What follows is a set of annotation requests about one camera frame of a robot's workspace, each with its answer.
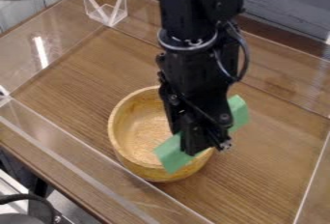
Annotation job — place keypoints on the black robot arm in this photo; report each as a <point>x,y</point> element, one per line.
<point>195,19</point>

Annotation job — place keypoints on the clear acrylic corner bracket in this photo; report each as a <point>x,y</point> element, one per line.
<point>108,15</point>

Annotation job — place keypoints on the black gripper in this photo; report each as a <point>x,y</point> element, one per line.
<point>198,72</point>

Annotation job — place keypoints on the green rectangular block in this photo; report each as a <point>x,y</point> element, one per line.
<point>172,158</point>

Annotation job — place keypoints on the light wooden bowl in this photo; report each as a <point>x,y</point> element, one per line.
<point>138,130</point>

